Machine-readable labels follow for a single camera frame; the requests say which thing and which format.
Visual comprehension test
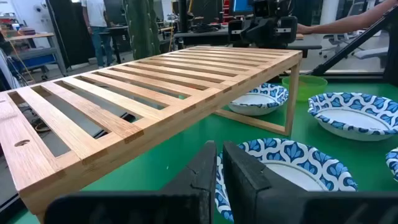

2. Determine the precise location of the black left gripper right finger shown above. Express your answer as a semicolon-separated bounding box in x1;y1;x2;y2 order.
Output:
222;141;398;224

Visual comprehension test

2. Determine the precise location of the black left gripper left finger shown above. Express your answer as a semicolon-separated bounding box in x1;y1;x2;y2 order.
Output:
44;140;218;224

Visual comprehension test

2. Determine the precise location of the blue white patterned paper bowl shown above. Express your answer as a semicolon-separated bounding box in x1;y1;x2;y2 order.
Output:
215;138;358;223
307;91;398;142
385;147;398;183
228;82;290;117

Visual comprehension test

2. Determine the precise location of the wooden slatted shelf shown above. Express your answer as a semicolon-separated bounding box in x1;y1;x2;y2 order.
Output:
0;45;303;223

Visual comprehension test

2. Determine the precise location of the computer monitor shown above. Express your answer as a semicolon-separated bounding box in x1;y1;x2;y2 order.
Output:
232;0;254;14

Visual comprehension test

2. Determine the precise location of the person's hand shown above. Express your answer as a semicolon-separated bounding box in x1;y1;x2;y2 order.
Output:
296;23;313;35

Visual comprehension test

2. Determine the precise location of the black desk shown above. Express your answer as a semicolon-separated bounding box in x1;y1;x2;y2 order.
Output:
173;27;323;50

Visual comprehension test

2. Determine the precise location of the green plastic bowl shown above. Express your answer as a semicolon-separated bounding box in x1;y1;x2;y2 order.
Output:
281;75;328;103

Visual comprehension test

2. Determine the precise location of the grey office chair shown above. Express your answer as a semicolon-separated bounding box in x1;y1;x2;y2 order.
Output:
319;30;354;59

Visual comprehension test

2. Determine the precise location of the tall green cactus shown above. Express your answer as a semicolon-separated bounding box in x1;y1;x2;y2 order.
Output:
122;0;162;60

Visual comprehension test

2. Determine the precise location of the black side table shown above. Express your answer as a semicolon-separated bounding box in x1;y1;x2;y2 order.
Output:
99;26;130;65

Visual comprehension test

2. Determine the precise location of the person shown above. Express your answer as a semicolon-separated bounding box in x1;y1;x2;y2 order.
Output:
80;0;113;68

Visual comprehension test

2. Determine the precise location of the black partition panel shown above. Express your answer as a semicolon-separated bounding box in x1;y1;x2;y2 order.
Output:
46;0;94;68

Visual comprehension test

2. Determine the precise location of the wood top metal workbench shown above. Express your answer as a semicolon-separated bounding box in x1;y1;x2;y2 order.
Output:
5;32;68;78

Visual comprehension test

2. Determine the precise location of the coil of black cables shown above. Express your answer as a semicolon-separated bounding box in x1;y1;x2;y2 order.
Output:
190;23;220;34

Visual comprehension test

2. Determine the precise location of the black diagonal frame strut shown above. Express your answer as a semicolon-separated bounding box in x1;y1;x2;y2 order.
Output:
310;5;398;77

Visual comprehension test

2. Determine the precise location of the black frame base rail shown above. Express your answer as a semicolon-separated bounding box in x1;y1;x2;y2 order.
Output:
279;72;385;83

